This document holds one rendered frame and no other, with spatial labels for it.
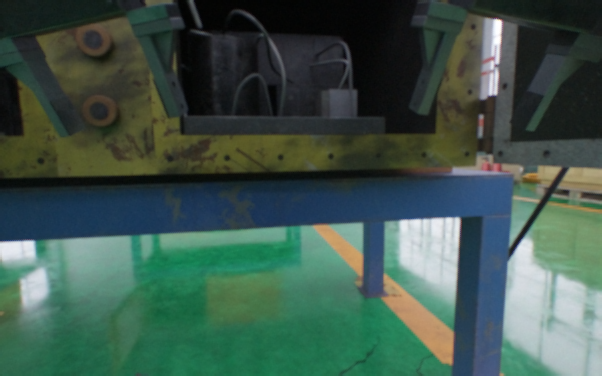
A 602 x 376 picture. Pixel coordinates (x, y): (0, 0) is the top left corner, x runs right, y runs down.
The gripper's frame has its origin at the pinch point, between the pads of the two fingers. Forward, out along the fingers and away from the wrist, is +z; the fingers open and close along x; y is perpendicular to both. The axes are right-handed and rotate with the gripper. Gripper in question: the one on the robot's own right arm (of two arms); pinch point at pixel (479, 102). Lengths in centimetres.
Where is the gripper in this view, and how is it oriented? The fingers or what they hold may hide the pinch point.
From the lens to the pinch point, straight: 40.5
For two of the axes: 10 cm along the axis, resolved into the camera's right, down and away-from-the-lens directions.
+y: 0.9, 5.0, -8.6
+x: 9.8, 1.0, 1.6
